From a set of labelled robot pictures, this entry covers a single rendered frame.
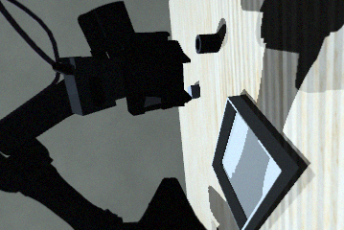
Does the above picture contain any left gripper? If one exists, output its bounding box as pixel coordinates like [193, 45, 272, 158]
[95, 32, 191, 116]

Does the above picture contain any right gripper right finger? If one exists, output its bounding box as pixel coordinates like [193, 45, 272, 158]
[169, 177, 207, 230]

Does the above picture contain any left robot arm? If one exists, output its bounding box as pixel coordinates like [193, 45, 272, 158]
[0, 1, 137, 230]

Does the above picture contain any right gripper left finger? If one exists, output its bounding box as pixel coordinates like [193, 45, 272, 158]
[131, 177, 170, 230]

